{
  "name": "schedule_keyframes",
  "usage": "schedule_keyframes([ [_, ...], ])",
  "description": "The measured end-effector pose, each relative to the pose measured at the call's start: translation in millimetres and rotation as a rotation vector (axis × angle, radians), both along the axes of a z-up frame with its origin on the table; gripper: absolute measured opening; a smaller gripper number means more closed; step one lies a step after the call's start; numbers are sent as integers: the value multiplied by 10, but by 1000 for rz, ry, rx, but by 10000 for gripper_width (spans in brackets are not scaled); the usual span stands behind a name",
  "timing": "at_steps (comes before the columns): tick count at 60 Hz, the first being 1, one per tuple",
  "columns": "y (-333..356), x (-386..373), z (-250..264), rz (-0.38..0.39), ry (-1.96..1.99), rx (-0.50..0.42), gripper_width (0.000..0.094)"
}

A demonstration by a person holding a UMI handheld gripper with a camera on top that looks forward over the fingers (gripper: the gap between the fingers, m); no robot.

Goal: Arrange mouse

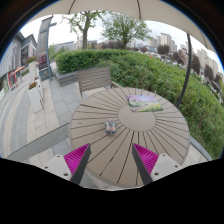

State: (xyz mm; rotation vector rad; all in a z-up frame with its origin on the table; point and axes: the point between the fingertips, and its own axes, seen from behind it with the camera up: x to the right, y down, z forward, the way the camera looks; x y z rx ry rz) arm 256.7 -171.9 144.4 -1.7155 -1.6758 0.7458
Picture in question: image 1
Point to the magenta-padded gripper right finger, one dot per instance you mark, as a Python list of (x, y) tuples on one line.
[(146, 160)]

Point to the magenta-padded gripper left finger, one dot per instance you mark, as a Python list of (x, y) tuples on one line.
[(75, 160)]

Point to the flower landscape print mouse pad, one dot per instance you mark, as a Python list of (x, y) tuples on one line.
[(144, 103)]

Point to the large white flower planter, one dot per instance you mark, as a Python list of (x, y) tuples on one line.
[(35, 98)]

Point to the grey slatted outdoor chair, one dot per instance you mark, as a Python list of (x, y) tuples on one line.
[(93, 80)]

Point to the small white flower planter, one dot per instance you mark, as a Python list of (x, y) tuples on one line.
[(32, 70)]

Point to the dark curved parasol pole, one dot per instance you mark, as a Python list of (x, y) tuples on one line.
[(189, 66)]

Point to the far apartment buildings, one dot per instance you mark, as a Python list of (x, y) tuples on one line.
[(165, 38)]

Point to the thin-crowned tree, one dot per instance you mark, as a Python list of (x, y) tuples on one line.
[(85, 36)]

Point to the tall grey sign pillar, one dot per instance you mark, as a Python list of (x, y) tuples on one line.
[(43, 36)]

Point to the round-crowned tree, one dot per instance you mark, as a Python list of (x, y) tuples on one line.
[(125, 28)]

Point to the beige parasol canopy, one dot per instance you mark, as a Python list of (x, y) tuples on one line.
[(110, 5)]

